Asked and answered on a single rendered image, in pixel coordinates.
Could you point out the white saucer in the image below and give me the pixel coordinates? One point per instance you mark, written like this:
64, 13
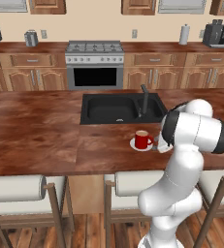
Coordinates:
133, 145

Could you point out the wooden lower cupboard run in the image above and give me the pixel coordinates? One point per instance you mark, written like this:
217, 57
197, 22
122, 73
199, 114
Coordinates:
181, 71
26, 72

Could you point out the white paper towel roll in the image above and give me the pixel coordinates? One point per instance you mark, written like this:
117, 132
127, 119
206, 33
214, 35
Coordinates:
184, 35

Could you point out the silver stove with oven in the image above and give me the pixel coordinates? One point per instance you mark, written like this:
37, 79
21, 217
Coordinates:
94, 64

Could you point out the grey toaster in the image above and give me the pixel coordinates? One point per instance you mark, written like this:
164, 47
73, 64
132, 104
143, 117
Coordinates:
31, 38

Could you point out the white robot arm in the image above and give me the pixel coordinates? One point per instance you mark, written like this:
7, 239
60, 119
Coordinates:
184, 168

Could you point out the red cup of tea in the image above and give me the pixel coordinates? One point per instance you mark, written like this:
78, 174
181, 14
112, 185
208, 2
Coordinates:
143, 140

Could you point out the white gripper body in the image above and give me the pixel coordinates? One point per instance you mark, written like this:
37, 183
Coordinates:
164, 148

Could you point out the black sink tap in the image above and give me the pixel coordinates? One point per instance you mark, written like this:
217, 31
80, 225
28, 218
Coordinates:
144, 98

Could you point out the black double sink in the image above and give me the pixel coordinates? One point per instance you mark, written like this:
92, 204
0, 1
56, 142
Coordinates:
110, 109

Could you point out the white cushioned wooden stool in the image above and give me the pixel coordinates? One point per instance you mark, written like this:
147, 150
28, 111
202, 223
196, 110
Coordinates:
126, 190
218, 190
16, 193

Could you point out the white wall outlet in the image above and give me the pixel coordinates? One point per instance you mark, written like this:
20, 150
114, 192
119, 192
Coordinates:
44, 34
201, 34
134, 34

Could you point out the grey glass wall cupboard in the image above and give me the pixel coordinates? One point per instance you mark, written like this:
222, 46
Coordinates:
6, 5
181, 6

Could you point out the black coffee machine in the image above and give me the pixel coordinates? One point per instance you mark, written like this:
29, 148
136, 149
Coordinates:
215, 34

